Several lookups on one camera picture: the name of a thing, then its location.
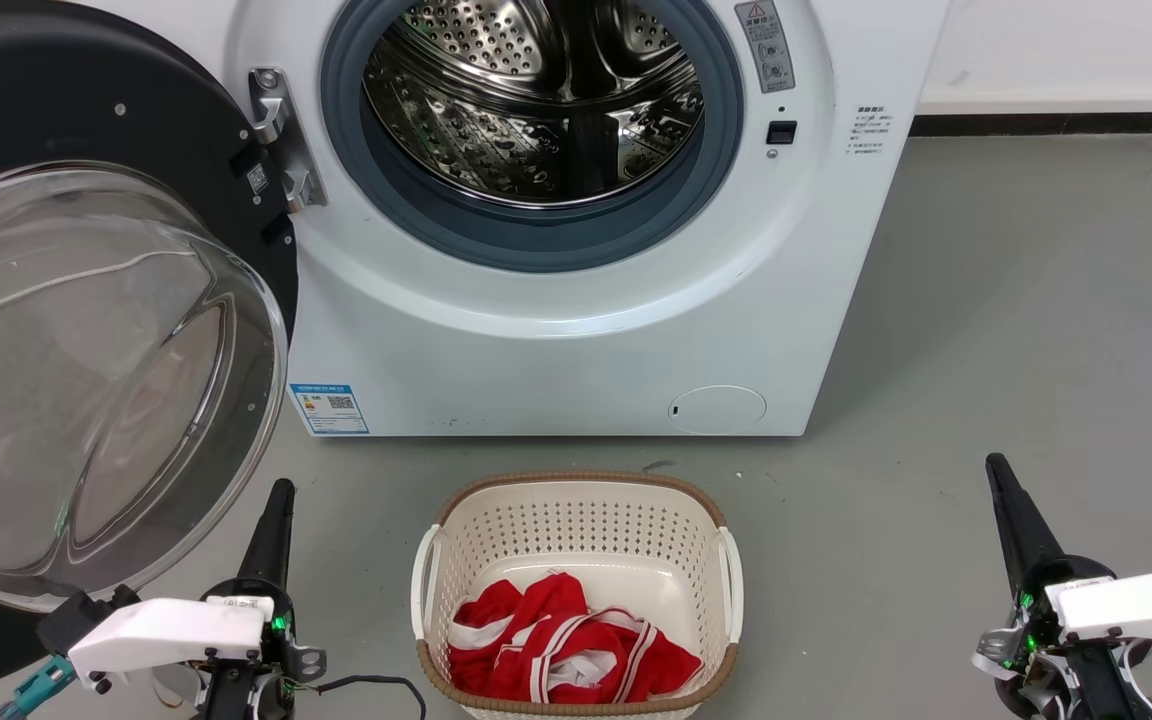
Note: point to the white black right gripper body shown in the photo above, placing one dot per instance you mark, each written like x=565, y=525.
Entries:
x=1136, y=605

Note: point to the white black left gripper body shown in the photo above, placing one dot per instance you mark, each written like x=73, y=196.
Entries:
x=166, y=635

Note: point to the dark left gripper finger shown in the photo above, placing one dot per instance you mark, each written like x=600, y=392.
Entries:
x=282, y=560
x=261, y=555

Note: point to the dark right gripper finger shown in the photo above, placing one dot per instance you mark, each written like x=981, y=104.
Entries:
x=1016, y=555
x=1038, y=540

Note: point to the black round glass door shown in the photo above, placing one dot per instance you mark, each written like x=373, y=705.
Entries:
x=86, y=90

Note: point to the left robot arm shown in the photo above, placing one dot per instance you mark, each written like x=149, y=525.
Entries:
x=226, y=700

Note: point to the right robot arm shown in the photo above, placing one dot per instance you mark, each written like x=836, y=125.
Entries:
x=1111, y=690

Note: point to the white front-load washing machine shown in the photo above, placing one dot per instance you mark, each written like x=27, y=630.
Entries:
x=536, y=380

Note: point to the silver metal door hinge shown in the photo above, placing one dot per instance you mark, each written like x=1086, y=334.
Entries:
x=271, y=100

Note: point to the blue energy label sticker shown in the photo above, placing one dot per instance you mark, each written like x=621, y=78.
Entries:
x=329, y=408

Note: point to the cream plastic laundry basket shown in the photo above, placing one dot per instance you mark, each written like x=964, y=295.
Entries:
x=576, y=525

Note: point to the red white-striped garment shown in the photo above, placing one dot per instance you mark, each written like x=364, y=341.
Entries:
x=576, y=650

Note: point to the round white filter cover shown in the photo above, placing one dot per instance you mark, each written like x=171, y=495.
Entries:
x=719, y=410

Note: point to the small white QR sticker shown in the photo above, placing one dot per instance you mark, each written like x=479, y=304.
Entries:
x=257, y=178

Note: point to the small printed text sticker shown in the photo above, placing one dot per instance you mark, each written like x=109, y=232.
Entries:
x=869, y=130

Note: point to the steel perforated drum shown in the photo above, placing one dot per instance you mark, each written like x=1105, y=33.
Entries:
x=476, y=140

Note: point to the grey warning label sticker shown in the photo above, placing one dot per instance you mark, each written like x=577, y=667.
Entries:
x=766, y=50

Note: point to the white wall ledge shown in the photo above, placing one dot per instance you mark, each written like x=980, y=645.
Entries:
x=1036, y=101

